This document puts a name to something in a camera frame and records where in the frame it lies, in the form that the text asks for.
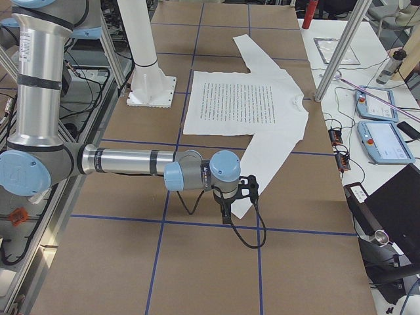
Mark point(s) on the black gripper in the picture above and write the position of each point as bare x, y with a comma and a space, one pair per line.
224, 203

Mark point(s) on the blue teach pendant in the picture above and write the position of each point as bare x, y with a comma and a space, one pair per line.
383, 143
371, 108

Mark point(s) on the clear water bottle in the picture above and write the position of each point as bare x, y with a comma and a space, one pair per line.
392, 66

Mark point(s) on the orange black adapter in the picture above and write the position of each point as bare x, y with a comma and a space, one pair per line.
342, 161
335, 137

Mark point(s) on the upper orange black adapter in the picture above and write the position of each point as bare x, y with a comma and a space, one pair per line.
335, 137

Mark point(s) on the aluminium frame post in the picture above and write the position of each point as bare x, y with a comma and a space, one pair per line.
349, 31

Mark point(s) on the black laptop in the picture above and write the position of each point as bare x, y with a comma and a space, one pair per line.
393, 208

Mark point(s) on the pink rod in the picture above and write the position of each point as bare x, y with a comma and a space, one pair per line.
362, 90

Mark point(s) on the white long-sleeve printed shirt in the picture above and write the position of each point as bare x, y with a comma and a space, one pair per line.
265, 103

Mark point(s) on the red bottle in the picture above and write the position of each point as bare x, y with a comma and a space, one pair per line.
309, 13

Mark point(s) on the lower blue teach pendant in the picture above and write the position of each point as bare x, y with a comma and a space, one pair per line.
383, 143

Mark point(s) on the upper blue teach pendant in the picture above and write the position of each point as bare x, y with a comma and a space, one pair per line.
371, 108

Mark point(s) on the lower orange black adapter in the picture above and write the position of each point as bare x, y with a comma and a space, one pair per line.
342, 161

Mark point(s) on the white camera post with base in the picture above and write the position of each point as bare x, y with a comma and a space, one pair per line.
150, 87

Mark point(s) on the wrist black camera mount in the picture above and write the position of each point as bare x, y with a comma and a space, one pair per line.
248, 187

